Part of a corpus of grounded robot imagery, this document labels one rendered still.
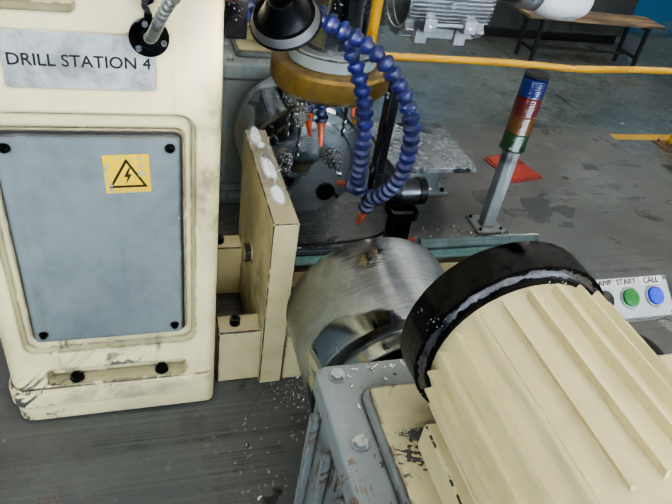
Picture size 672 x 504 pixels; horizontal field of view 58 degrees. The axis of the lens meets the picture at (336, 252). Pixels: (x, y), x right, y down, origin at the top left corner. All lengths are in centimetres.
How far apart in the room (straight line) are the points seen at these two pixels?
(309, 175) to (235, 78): 28
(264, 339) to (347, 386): 40
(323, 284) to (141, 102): 32
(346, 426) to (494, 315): 20
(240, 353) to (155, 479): 24
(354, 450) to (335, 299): 25
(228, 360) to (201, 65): 54
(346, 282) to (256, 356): 33
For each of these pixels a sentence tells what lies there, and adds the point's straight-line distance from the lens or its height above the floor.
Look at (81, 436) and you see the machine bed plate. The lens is 106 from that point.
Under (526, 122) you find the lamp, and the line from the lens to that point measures 149.
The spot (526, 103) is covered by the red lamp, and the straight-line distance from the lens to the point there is 147.
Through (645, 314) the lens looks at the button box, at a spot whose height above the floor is 105.
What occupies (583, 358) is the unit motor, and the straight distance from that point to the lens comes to 45.
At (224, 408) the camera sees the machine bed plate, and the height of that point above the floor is 80.
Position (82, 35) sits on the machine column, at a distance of 70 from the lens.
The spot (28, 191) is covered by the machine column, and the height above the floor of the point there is 123.
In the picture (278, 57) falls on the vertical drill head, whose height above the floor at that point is 133.
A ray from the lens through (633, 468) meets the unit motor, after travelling 42.
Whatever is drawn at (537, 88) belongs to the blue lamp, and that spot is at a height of 119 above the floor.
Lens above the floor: 164
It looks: 36 degrees down
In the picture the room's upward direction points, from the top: 10 degrees clockwise
